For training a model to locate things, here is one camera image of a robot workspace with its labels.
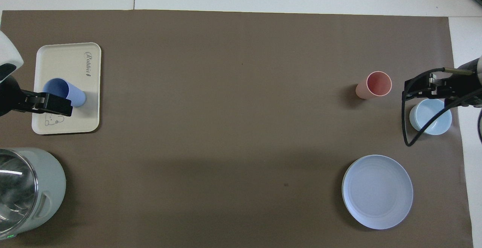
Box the pale green cooking pot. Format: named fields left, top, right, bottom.
left=0, top=147, right=67, bottom=240

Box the cream tray with bear print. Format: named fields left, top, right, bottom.
left=32, top=42, right=102, bottom=135

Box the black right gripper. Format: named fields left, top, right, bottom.
left=404, top=73, right=480, bottom=107

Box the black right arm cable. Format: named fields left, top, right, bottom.
left=401, top=67, right=482, bottom=147

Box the glass pot lid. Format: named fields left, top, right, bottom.
left=0, top=149, right=39, bottom=233

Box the blue plate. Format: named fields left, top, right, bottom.
left=342, top=155, right=413, bottom=230

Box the blue cup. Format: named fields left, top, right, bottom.
left=42, top=78, right=87, bottom=108

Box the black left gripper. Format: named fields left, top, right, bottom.
left=0, top=75, right=73, bottom=117

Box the light blue bowl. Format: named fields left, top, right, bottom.
left=410, top=98, right=452, bottom=135

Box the brown table mat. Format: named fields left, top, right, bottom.
left=0, top=10, right=474, bottom=248

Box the pink cup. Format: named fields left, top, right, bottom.
left=355, top=71, right=392, bottom=100

